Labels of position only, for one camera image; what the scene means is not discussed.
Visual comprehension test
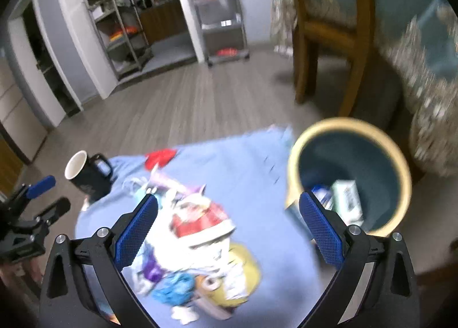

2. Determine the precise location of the purple toothpaste tube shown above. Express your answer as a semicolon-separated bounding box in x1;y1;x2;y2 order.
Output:
135;242;166;284

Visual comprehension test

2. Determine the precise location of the blue white small package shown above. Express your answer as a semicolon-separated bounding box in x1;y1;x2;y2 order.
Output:
311;185;334;210

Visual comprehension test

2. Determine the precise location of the lace embroidered teal tablecloth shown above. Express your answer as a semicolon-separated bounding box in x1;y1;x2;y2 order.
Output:
270;0;457;176

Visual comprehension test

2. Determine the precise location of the light blue cartoon blanket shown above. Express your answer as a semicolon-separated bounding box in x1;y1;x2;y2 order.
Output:
74;124;345;328

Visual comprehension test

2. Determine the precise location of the grey rolling storage cart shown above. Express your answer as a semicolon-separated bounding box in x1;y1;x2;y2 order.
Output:
191;0;250;68

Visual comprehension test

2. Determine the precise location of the blue crumpled plastic glove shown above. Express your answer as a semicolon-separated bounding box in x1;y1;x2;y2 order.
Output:
151;271;196;306

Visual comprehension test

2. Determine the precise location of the metal kitchen shelf rack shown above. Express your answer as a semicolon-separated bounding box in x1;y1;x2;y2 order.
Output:
84;0;152;80

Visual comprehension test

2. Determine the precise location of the black white ceramic mug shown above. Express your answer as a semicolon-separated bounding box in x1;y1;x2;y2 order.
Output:
64;151;113;202

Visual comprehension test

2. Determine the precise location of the brown wooden chair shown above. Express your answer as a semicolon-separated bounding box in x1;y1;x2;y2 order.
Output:
293;0;376;117

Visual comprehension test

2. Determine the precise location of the yellow rimmed teal trash bin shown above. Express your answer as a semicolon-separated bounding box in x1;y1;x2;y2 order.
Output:
285;117;412;237

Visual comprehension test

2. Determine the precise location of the red white paper cup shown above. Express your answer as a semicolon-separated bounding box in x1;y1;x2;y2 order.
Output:
170;193;235;247

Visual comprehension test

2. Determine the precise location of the purple snack wrapper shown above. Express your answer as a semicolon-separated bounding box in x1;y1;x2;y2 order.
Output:
147;164;206;199

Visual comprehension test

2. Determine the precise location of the white green medicine box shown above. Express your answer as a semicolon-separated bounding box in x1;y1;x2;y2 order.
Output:
331;180;364;226

